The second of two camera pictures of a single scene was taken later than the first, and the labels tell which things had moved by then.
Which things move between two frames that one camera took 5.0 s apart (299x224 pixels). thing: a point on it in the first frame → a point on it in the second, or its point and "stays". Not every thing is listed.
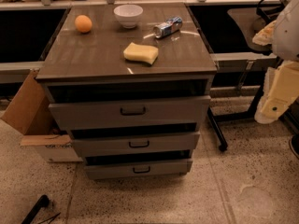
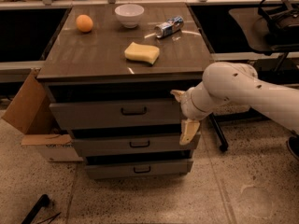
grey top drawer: [180, 113] stays
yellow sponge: [141, 52] stays
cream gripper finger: [264, 36] → [178, 94]
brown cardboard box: [29, 112] stays
